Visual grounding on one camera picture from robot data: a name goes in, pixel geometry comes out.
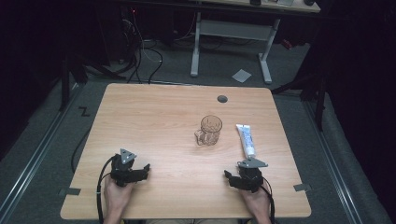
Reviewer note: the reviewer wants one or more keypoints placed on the grey paper sheet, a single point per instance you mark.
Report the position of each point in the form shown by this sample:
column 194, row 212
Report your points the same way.
column 241, row 76

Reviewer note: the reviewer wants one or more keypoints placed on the person's left hand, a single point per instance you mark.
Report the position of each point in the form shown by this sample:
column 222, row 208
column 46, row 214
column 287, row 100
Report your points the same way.
column 117, row 197

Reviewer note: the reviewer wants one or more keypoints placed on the white toothpaste tube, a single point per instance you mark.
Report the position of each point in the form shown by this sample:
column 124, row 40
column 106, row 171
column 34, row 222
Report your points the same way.
column 247, row 140

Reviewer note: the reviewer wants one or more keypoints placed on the metal floor rail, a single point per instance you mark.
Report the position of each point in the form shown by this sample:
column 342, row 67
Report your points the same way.
column 37, row 158
column 333, row 161

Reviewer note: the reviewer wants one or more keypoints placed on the clear glass mug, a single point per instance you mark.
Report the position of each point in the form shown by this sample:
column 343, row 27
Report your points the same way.
column 210, row 130

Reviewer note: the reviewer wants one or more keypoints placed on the round black table grommet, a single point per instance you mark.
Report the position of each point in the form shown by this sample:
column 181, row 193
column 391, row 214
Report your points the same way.
column 222, row 99

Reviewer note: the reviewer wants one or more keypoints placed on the grey tape piece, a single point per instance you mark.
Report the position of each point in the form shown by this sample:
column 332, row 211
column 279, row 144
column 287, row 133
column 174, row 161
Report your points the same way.
column 302, row 187
column 71, row 191

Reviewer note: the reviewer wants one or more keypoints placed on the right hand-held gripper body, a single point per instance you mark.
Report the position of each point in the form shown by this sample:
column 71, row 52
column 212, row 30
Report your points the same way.
column 250, row 177

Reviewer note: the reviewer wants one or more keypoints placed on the black metal stand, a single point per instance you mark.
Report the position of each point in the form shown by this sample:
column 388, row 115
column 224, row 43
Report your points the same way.
column 64, row 84
column 320, row 102

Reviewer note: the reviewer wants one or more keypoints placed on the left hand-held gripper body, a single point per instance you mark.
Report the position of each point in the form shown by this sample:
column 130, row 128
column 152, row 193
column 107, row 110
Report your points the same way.
column 122, row 172

